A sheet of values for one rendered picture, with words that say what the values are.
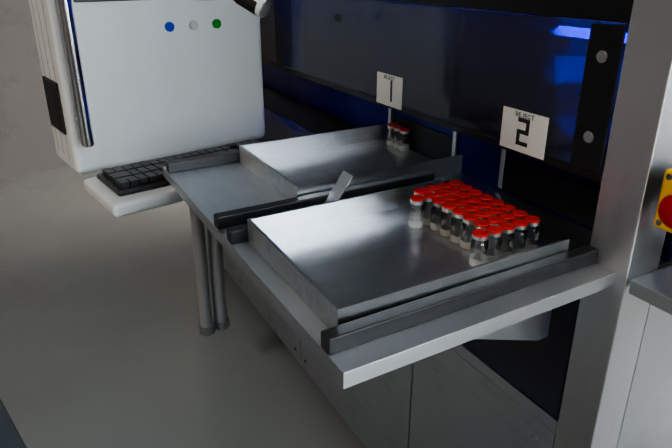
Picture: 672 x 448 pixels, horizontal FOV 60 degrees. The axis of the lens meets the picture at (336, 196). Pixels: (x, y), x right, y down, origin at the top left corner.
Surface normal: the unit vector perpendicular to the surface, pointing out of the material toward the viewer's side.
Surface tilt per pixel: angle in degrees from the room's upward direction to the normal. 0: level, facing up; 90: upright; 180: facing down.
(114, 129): 90
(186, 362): 0
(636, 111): 90
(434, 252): 0
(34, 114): 90
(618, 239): 90
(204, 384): 0
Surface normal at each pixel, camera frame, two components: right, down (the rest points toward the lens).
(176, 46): 0.62, 0.29
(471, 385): -0.87, 0.18
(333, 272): 0.00, -0.93
